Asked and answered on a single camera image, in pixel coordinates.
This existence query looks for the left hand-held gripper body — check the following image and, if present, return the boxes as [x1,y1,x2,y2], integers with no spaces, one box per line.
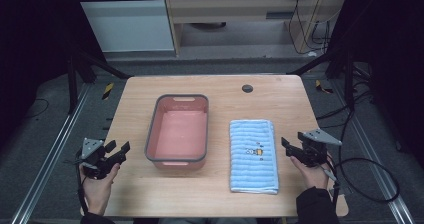
[74,137,118,181]

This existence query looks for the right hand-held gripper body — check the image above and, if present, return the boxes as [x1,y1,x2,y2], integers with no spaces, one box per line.
[297,128,343,168]

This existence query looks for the person's right hand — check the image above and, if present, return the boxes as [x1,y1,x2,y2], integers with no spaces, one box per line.
[289,153,335,191]

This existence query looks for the person's left hand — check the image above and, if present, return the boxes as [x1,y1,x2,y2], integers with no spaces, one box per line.
[79,162,121,216]

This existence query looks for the folded blue striped towel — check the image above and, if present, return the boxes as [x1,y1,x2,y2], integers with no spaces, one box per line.
[228,118,280,195]

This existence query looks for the black and yellow floor tape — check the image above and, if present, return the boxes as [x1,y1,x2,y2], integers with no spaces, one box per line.
[101,81,115,101]
[314,79,335,95]

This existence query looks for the pink basin with grey rim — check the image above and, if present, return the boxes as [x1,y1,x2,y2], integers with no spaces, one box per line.
[144,93,210,171]

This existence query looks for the black curtain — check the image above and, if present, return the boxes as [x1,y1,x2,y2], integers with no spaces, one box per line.
[328,0,424,168]
[0,0,108,152]

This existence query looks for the white cabinet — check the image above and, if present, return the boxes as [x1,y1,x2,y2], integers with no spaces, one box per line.
[71,0,177,54]

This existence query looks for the light wooden desk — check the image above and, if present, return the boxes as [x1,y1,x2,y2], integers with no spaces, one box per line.
[161,0,352,58]

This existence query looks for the left hand-held gripper black cable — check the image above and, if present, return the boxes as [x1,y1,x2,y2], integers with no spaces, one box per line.
[75,150,90,216]

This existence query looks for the hand-held gripper black cable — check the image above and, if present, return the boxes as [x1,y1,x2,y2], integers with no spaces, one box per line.
[324,108,401,206]
[75,150,90,216]

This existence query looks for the black floor cables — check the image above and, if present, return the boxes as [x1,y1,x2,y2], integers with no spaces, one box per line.
[314,68,379,130]

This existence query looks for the aluminium floor rail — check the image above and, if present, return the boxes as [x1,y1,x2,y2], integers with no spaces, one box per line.
[10,83,92,224]
[333,79,416,224]

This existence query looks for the right hand-held gripper black cable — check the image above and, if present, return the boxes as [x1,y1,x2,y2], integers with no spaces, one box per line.
[324,108,401,206]

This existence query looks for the black metal frame stand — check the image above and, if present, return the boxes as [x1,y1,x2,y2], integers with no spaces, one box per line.
[65,45,133,116]
[286,48,356,112]

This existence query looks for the thin black floor cable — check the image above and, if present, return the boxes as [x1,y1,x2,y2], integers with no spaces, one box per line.
[23,98,51,120]

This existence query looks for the bundle of black hanging cables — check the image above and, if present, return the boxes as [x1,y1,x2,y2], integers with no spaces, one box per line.
[287,0,332,57]

